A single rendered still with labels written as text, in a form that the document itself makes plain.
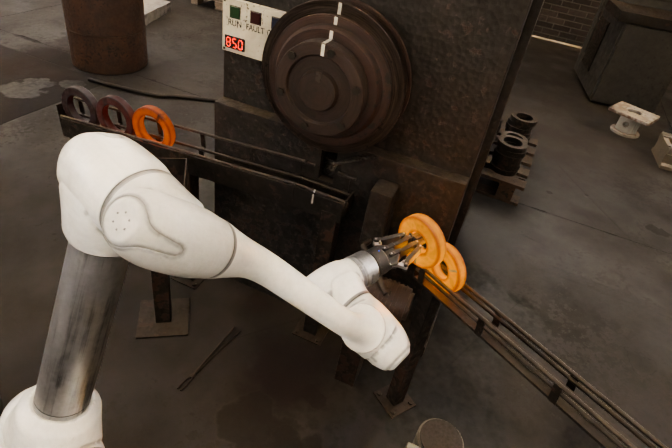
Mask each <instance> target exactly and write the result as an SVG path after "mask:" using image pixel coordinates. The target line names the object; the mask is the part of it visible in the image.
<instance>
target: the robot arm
mask: <svg viewBox="0 0 672 448"><path fill-rule="evenodd" d="M57 179H58V181H59V183H60V184H59V193H60V204H61V220H62V230H63V233H64V235H65V237H66V239H67V240H68V245H67V250H66V254H65V259H64V263H63V268H62V272H61V277H60V281H59V286H58V290H57V295H56V299H55V304H54V308H53V313H52V317H51V322H50V326H49V331H48V335H47V340H46V344H45V349H44V353H43V358H42V362H41V367H40V371H39V376H38V380H37V385H35V386H33V387H30V388H28V389H26V390H24V391H22V392H21V393H19V394H18V395H17V396H16V397H14V398H13V399H12V400H11V401H10V402H9V404H8V405H7V406H6V407H5V409H4V411H3V413H2V415H1V417H0V448H105V447H104V444H103V442H102V437H103V433H102V401H101V397H100V395H99V393H98V392H97V391H96V390H95V389H94V387H95V383H96V380H97V376H98V372H99V369H100V365H101V362H102V358H103V354H104V351H105V347H106V344H107V340H108V336H109V333H110V329H111V326H112V322H113V318H114V315H115V311H116V307H117V304H118V300H119V297H120V293H121V289H122V286H123V282H124V279H125V275H126V271H127V268H128V264H129V262H130V263H132V264H134V265H137V266H139V267H142V268H145V269H148V270H151V271H155V272H158V273H163V274H167V275H171V276H176V277H181V278H201V279H216V278H230V277H241V278H246V279H249V280H252V281H254V282H256V283H258V284H260V285H262V286H263V287H265V288H267V289H268V290H270V291H271V292H273V293H275V294H276V295H278V296H279V297H281V298H282V299H284V300H285V301H287V302H288V303H290V304H291V305H293V306H295V307H296V308H298V309H299V310H301V311H302V312H304V313H305V314H307V315H308V316H310V317H311V318H313V319H314V320H316V321H318V322H319V323H321V324H322V325H324V326H325V327H327V328H328V329H330V330H331V331H333V332H335V333H336V334H338V335H340V336H342V339H343V341H344V343H345V344H346V345H347V346H348V347H349V348H350V349H351V350H353V351H355V352H356V353H358V354H359V355H360V356H361V357H363V358H364V359H367V360H368V361H369V362H370V363H371V364H372V365H374V366H376V367H378V368H380V369H382V370H385V371H386V370H394V369H395V368H396V367H397V366H398V365H399V364H400V363H401V362H402V361H403V360H404V359H405V358H406V357H407V356H408V355H409V353H410V341H409V339H408V336H407V334H406V332H405V330H404V329H403V327H402V326H401V324H400V323H399V322H398V321H397V320H396V318H395V317H394V316H393V315H392V314H391V313H390V312H389V311H388V309H387V308H386V307H385V306H384V305H383V304H382V303H381V302H380V301H378V300H377V299H376V298H374V297H373V296H372V295H371V294H370V293H369V291H368V290H367V289H366V288H367V287H368V286H370V285H372V284H374V283H375V282H377V281H378V279H379V277H380V276H382V275H384V274H385V273H387V272H388V271H389V270H391V269H396V268H397V267H398V268H402V271H403V272H406V271H407V268H408V266H409V265H410V264H411V263H412V262H413V261H414V260H415V259H416V258H417V257H418V255H419V254H420V253H421V250H422V245H423V244H425V243H426V241H425V239H424V238H423V236H422V235H421V234H420V233H418V232H415V233H413V234H412V233H409V235H406V233H405V232H401V233H397V234H393V235H389V236H385V237H375V238H374V239H373V244H372V246H373V247H372V248H370V249H368V250H366V251H358V252H356V253H354V254H352V255H351V256H348V257H346V258H345V259H342V260H336V261H333V262H330V263H328V264H326V265H324V266H322V267H320V268H319V269H317V270H315V271H314V272H313V273H311V274H310V275H308V276H307V277H305V276H304V275H303V274H301V273H300V272H299V271H297V270H296V269H295V268H293V267H292V266H291V265H289V264H288V263H287V262H285V261H284V260H282V259H281V258H280V257H278V256H277V255H275V254H274V253H272V252H271V251H269V250H268V249H266V248H264V247H263V246H261V245H260V244H258V243H256V242H255V241H253V240H252V239H250V238H249V237H247V236H246V235H244V234H243V233H242V232H240V231H239V230H238V229H236V228H235V227H234V226H233V225H231V224H230V223H229V222H228V221H226V220H224V219H222V218H220V217H218V216H217V215H215V214H214V213H212V212H211V211H209V210H207V209H205V208H204V206H203V204H202V203H201V202H200V201H199V200H198V199H196V198H195V197H194V196H193V195H192V194H191V193H190V192H189V191H188V190H187V189H186V188H185V187H184V186H183V185H182V184H181V183H180V182H179V181H178V180H177V179H176V178H175V177H174V176H173V175H172V174H171V173H170V172H169V170H168V169H167V168H166V166H165V165H164V164H163V163H162V162H160V161H159V160H158V159H157V158H156V157H155V156H154V155H152V154H151V153H150V152H149V151H147V150H146V149H145V148H144V147H142V146H141V145H139V144H138V143H136V142H135V141H133V140H131V139H129V138H127V137H125V136H122V135H120V134H111V133H105V132H89V133H83V134H80V135H77V136H75V137H74V138H72V139H71V140H70V141H68V142H67V143H66V144H65V146H64V147H63V148H62V150H61V152H60V155H59V158H58V162H57ZM400 237H401V238H400ZM409 253H410V254H409ZM407 254H409V255H408V256H407V257H406V259H405V260H403V261H401V262H400V263H399V260H400V259H401V258H402V257H403V256H405V255H407Z"/></svg>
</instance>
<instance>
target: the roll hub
mask: <svg viewBox="0 0 672 448"><path fill-rule="evenodd" d="M326 40H328V39H325V38H313V39H309V40H306V41H303V42H301V43H299V44H297V45H296V46H294V47H292V48H291V49H289V50H288V51H287V52H286V53H285V54H284V56H283V57H282V59H281V60H280V62H279V65H278V67H277V71H276V77H275V86H276V91H277V89H278V88H282V89H283V90H284V92H285V93H284V94H283V96H279V95H278V94H277V96H278V99H279V102H280V104H281V106H282V108H283V110H284V111H285V113H286V114H287V116H288V117H289V118H290V119H291V120H292V121H293V122H294V123H295V124H296V125H297V126H299V127H300V128H301V125H300V124H301V123H302V122H303V121H304V122H307V124H308V126H309V127H308V128H307V129H306V130H305V131H307V132H309V133H312V134H315V135H320V136H332V135H337V134H340V133H342V132H344V131H346V130H347V129H349V128H350V127H351V126H352V125H353V124H354V123H355V122H356V121H357V120H358V119H359V118H360V116H361V115H362V113H363V112H364V110H365V107H366V105H367V101H368V93H369V89H368V81H367V77H366V74H365V71H364V69H363V67H362V65H361V63H360V62H359V60H358V59H357V57H356V56H355V55H354V54H353V53H352V52H351V51H350V50H349V49H348V48H346V47H345V46H343V45H342V44H340V43H338V42H336V41H333V40H331V41H329V42H328V43H326V44H325V43H322V42H324V41H326ZM322 44H325V50H324V57H323V56H320V55H321V47H322ZM329 49H332V50H334V51H335V54H336V55H335V56H334V57H333V58H328V56H327V51H328V50H329ZM290 51H293V52H295V54H296V56H297V57H296V58H295V59H294V60H291V59H289V57H288V53H289V52H290ZM354 87H358V88H360V91H361V92H360V94H359V95H358V96H356V95H353V93H352V89H353V88H354ZM340 122H342V123H344V125H345V128H344V129H343V130H342V131H341V130H338V127H337V125H338V124H339V123H340Z"/></svg>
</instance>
